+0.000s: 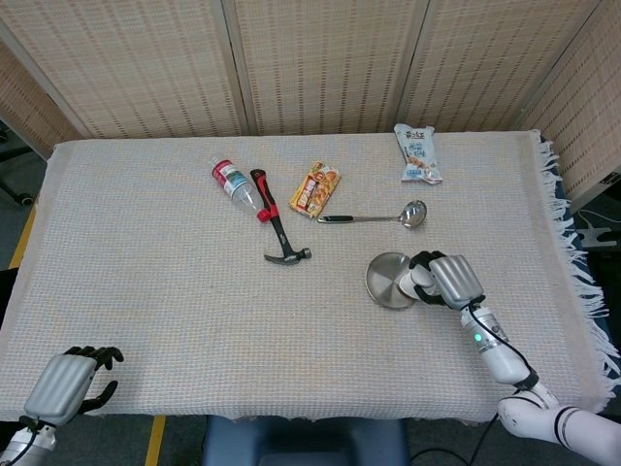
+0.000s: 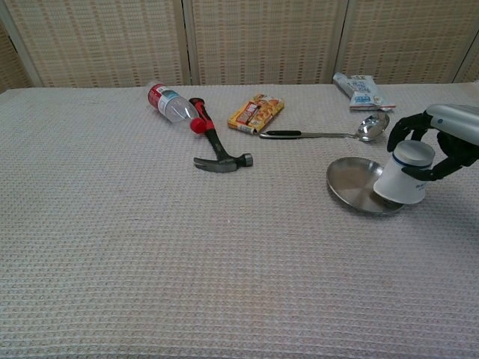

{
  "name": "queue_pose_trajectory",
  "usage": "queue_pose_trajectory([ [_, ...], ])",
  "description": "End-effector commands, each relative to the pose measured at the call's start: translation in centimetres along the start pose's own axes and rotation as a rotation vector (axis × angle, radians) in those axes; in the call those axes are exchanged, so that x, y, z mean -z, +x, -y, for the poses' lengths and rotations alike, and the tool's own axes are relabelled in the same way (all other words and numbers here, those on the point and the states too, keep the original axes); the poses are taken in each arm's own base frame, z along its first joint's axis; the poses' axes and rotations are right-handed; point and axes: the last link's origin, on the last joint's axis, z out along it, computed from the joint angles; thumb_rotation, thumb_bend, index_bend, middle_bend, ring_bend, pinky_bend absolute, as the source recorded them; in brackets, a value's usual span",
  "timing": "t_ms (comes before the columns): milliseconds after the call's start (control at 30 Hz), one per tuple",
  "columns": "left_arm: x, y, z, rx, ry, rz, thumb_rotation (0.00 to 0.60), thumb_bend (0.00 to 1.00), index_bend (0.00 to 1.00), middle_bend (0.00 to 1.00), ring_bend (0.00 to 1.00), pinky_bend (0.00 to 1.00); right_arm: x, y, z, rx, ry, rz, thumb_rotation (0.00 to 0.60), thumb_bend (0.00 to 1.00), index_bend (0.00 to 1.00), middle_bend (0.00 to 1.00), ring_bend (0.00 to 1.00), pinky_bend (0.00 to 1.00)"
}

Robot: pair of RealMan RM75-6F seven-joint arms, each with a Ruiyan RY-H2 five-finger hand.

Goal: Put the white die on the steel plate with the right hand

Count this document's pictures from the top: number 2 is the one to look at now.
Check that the round steel plate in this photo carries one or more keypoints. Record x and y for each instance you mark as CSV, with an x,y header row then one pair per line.
x,y
351,179

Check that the clear plastic bottle red label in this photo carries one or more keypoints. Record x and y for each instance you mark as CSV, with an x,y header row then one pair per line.
x,y
168,102

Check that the white paper cup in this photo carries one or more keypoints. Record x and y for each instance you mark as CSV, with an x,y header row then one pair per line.
x,y
396,183

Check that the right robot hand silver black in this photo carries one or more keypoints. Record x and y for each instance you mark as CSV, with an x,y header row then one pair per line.
x,y
456,119

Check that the white blue snack bag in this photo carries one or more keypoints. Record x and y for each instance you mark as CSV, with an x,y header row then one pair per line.
x,y
363,93

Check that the woven bamboo screen panel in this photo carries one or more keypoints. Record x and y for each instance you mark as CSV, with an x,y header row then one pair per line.
x,y
265,41
408,37
469,67
13,63
105,41

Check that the beige woven tablecloth with fringe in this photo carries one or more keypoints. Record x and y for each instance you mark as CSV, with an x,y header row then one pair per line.
x,y
187,243

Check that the yellow curry box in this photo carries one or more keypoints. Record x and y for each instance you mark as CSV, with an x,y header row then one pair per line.
x,y
256,112

